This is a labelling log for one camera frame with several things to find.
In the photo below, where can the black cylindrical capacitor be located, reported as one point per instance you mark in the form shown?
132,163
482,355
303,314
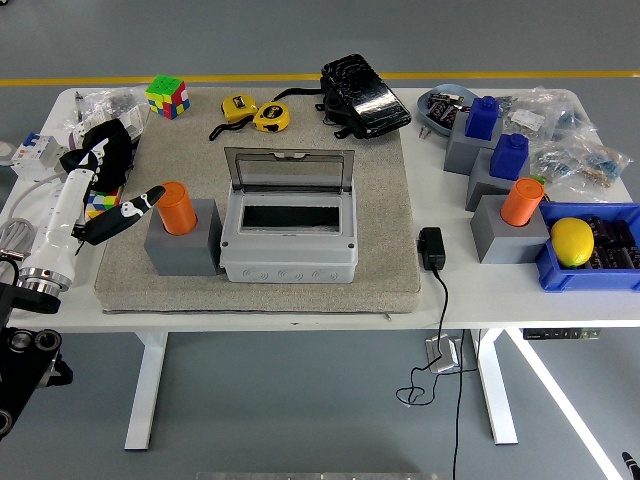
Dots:
606,256
630,259
625,232
602,227

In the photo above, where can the clear bag of small parts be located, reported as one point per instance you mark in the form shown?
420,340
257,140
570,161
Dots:
117,100

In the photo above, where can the small colourful puzzle cube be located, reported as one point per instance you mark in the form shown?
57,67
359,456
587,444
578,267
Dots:
102,204

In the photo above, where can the orange cylindrical battery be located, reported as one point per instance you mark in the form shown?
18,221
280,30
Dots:
177,210
521,202

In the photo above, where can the black cloth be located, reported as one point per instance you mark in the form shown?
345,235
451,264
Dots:
117,155

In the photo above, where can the blue bottle-shaped block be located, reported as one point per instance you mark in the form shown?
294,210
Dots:
482,117
509,157

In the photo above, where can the large colourful puzzle cube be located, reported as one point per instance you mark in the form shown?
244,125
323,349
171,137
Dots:
167,97

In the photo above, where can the small metal tweezers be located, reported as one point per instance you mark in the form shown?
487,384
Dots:
425,132

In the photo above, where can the black table control panel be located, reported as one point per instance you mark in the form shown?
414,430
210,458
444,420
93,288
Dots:
560,334

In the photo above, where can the blue-grey shallow dish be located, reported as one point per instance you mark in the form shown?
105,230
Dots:
425,112

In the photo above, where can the grey holder block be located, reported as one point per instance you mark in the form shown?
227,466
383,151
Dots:
505,242
185,255
482,192
460,152

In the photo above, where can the clear bag of mixed parts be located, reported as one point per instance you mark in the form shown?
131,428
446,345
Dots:
585,165

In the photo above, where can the grey electrical box clear lid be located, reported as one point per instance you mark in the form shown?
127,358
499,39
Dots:
290,260

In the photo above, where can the yellow lemon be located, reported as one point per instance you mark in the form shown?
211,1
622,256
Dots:
572,242

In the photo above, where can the white circuit breaker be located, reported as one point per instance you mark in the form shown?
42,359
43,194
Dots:
35,155

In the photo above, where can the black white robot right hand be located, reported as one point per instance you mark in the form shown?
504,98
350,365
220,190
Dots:
631,462

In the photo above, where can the clear bag with white label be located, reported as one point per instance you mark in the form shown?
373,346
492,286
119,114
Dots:
527,117

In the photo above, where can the dark printed component pack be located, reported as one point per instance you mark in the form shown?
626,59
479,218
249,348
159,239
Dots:
437,104
449,116

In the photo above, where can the blue plastic bin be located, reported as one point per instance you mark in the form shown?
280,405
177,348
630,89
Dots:
590,280

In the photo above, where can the yellow tape measure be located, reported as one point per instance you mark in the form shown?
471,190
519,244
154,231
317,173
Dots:
239,107
271,117

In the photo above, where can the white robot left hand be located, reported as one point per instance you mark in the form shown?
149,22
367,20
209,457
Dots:
62,220

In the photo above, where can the small green item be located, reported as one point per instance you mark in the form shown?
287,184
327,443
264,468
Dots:
539,179

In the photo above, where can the small white plastic part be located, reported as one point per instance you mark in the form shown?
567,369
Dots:
132,125

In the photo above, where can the silver metal bracket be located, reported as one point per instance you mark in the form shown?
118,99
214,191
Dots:
442,357

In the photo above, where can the clear bag of blue parts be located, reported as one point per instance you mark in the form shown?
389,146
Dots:
575,122

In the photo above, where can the grey-brown mat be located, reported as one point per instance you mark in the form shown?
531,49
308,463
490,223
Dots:
375,200

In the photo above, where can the white table leg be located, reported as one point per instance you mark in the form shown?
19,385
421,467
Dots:
145,390
495,390

